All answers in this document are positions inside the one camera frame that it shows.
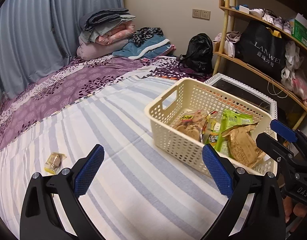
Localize purple floral bedsheet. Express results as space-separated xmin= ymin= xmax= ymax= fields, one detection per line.
xmin=0 ymin=55 xmax=210 ymax=150

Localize blue folded blanket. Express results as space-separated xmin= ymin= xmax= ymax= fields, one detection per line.
xmin=112 ymin=35 xmax=170 ymax=60

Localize brown paper snack packet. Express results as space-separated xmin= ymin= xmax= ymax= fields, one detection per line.
xmin=222 ymin=122 xmax=265 ymax=167

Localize person's right hand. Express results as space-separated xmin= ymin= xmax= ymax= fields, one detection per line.
xmin=283 ymin=197 xmax=307 ymax=223

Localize white sneaker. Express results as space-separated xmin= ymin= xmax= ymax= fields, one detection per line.
xmin=249 ymin=8 xmax=265 ymax=18

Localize blue curtain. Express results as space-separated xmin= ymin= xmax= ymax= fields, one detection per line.
xmin=0 ymin=0 xmax=124 ymax=99

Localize folded quilt pile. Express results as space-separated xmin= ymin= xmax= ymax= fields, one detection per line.
xmin=76 ymin=8 xmax=136 ymax=61

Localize cream perforated plastic basket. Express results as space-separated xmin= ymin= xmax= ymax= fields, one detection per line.
xmin=145 ymin=78 xmax=278 ymax=175

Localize leopard print cloth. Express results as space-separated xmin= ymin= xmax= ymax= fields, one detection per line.
xmin=129 ymin=27 xmax=164 ymax=47

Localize white framed mirror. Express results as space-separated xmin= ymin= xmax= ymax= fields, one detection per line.
xmin=205 ymin=73 xmax=278 ymax=119

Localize blue white striped sheet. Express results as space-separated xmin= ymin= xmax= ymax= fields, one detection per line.
xmin=0 ymin=77 xmax=227 ymax=239

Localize small yellow snack packet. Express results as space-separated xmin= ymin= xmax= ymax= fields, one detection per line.
xmin=203 ymin=118 xmax=221 ymax=146

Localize clear cookie bag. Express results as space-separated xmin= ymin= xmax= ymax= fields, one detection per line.
xmin=171 ymin=109 xmax=218 ymax=143

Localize black backpack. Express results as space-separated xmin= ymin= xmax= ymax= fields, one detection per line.
xmin=178 ymin=33 xmax=213 ymax=77

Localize green cardboard box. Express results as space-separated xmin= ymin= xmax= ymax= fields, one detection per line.
xmin=289 ymin=14 xmax=307 ymax=47

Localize green snack bag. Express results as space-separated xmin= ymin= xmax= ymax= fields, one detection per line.
xmin=214 ymin=109 xmax=253 ymax=157

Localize wooden shelf unit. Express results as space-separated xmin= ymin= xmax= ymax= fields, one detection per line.
xmin=213 ymin=0 xmax=307 ymax=129

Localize wall socket plate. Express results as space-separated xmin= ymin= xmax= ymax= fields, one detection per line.
xmin=192 ymin=9 xmax=211 ymax=20

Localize yellow biscuit packet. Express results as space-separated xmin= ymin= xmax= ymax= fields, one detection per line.
xmin=44 ymin=152 xmax=67 ymax=175

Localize white plastic bags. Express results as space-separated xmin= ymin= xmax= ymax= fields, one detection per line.
xmin=281 ymin=41 xmax=307 ymax=104

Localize pink clothes on shelf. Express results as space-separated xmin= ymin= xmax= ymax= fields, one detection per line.
xmin=213 ymin=31 xmax=242 ymax=58

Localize black LANWEI tote bag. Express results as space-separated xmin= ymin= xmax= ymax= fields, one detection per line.
xmin=235 ymin=21 xmax=287 ymax=82

